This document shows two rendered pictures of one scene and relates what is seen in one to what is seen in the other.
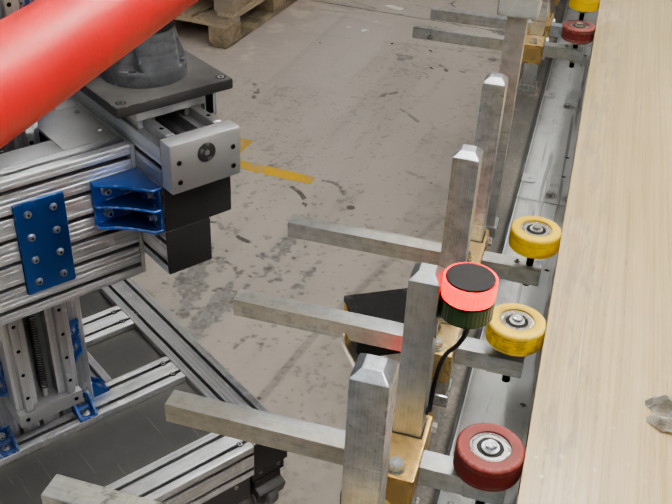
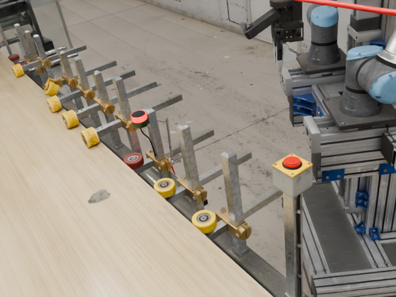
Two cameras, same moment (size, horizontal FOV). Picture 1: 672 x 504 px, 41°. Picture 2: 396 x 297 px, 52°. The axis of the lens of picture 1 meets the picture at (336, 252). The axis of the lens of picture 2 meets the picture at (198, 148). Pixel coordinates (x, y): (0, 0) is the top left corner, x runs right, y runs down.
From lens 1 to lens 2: 2.21 m
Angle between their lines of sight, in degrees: 101
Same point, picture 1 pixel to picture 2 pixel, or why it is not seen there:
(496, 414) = not seen: hidden behind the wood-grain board
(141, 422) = (349, 248)
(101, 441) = (343, 234)
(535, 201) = not seen: outside the picture
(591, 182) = (223, 267)
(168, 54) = (344, 99)
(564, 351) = (143, 189)
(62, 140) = not seen: hidden behind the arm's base
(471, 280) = (137, 113)
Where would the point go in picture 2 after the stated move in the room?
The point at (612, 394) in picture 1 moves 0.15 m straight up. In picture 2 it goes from (120, 189) to (109, 157)
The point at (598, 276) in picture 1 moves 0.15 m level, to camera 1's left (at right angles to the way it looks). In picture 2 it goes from (162, 220) to (191, 194)
